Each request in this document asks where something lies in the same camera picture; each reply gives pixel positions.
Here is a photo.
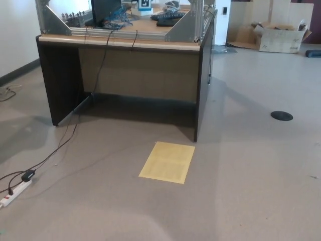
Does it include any flat cardboard sheet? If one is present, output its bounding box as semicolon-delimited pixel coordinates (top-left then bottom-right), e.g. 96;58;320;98
227;25;261;50

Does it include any clear plastic bag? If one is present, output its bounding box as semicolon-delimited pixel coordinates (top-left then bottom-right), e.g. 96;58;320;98
213;45;238;54

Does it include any black monitor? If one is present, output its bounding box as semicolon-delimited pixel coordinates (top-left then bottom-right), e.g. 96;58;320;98
90;0;123;24

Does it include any row of metal bolts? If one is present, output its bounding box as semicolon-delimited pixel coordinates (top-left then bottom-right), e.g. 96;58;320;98
61;11;85;21

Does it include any yellow paper sheet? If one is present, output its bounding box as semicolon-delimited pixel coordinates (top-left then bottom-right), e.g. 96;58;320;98
138;141;196;185

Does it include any open cardboard box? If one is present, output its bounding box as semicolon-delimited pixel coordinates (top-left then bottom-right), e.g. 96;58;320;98
250;19;313;54

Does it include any white power strip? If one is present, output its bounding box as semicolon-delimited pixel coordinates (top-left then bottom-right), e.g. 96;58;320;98
0;178;33;208

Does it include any flat black device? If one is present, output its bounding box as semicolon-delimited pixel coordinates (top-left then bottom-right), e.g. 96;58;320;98
156;19;178;27

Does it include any black keyboard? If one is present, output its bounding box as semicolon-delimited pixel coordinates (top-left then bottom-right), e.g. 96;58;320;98
150;11;185;21

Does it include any white floor cable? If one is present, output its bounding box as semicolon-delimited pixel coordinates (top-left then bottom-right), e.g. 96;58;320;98
0;84;22;97

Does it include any black power adapter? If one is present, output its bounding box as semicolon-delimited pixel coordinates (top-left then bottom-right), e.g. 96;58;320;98
21;169;36;181

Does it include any thin black desk cable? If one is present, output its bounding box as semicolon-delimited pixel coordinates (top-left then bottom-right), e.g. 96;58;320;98
32;29;115;171

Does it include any white box with fiducial tag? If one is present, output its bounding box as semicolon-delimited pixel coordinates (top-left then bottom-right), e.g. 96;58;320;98
132;0;154;16

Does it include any round black floor cover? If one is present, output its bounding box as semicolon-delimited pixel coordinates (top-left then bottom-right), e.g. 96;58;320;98
270;110;293;122

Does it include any black and wood desk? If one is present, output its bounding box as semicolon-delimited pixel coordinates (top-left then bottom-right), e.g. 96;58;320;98
35;7;218;143

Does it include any blue cable bundle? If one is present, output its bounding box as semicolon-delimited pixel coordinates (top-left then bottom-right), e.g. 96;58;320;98
101;5;134;29

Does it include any aluminium extrusion frame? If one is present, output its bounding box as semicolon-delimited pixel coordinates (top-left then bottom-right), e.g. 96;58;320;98
35;0;217;43

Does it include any black plug with cord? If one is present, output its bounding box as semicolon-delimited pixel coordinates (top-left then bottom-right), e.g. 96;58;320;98
7;173;26;196

